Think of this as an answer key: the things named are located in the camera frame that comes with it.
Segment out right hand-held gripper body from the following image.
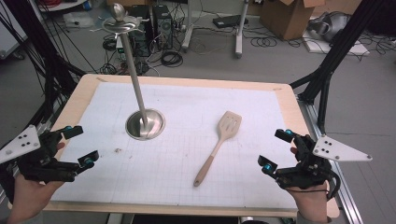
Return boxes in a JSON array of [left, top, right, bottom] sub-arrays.
[[275, 133, 374, 190]]

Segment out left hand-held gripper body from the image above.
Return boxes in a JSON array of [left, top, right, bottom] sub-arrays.
[[0, 124, 80, 184]]

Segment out beige slotted spatula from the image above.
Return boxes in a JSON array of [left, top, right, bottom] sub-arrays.
[[192, 110, 243, 188]]

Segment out metal utensil stand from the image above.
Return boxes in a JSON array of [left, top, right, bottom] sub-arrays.
[[101, 3, 166, 141]]

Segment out person's right hand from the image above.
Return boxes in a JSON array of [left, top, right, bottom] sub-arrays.
[[285, 147, 332, 222]]

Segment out person's left hand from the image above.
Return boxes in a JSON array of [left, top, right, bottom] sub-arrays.
[[7, 142, 67, 224]]

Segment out white grid mat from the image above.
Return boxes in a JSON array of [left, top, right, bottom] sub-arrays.
[[50, 81, 300, 209]]

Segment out white board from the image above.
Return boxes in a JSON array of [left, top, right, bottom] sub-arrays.
[[303, 29, 372, 57]]

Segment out white stand leg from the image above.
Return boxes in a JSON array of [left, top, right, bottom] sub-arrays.
[[181, 0, 195, 52], [234, 0, 250, 60]]

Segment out clear plastic bag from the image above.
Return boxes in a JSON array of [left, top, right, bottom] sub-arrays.
[[64, 12, 94, 29]]

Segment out cardboard box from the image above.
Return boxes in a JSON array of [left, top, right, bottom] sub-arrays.
[[260, 0, 328, 41]]

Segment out grey and white bag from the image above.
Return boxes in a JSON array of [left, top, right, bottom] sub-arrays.
[[307, 11, 351, 43]]

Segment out black computer tower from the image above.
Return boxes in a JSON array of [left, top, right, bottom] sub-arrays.
[[128, 4, 154, 59], [152, 4, 174, 50]]

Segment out flat black device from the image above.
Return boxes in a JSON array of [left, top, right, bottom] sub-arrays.
[[212, 14, 249, 30]]

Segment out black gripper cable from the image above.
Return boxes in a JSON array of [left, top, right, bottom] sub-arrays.
[[325, 169, 343, 201]]

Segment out aluminium rail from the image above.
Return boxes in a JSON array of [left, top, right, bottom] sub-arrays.
[[297, 99, 363, 224], [31, 102, 62, 138]]

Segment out black wrist strap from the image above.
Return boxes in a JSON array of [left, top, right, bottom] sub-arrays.
[[0, 172, 16, 204]]

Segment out black metal frame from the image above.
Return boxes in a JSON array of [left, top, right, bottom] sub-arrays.
[[0, 0, 87, 132], [289, 0, 386, 136]]

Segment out coiled black cable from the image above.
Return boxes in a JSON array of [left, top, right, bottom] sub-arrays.
[[250, 36, 278, 49], [160, 50, 184, 68]]

